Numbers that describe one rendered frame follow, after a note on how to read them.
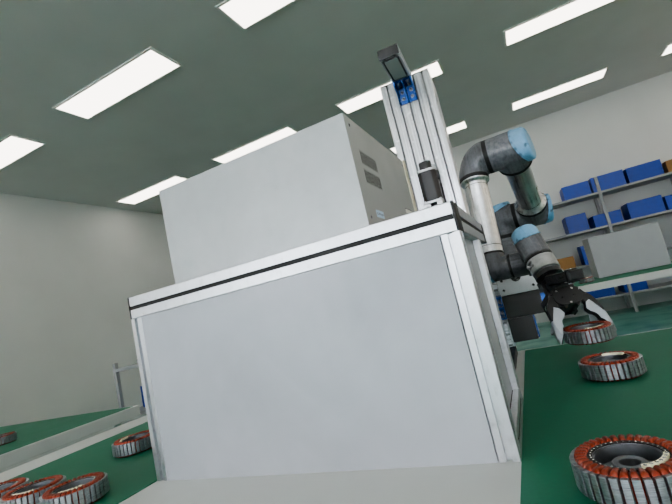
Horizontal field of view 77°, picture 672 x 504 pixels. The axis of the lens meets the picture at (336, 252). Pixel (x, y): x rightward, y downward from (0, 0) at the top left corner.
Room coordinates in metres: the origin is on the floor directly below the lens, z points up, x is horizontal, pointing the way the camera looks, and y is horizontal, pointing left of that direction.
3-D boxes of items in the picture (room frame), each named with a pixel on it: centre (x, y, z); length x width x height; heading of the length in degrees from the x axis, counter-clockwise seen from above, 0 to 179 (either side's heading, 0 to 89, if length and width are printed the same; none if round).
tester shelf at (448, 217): (0.94, 0.04, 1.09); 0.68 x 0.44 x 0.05; 67
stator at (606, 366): (0.88, -0.48, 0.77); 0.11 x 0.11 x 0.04
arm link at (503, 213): (1.78, -0.71, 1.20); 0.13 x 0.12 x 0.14; 62
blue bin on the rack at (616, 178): (6.29, -4.17, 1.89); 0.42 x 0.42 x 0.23; 65
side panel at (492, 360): (0.74, -0.22, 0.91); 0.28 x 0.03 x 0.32; 157
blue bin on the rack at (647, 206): (6.15, -4.48, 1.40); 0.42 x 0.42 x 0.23; 67
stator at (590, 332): (1.05, -0.55, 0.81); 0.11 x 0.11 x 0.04
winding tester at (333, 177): (0.94, 0.06, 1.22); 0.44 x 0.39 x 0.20; 67
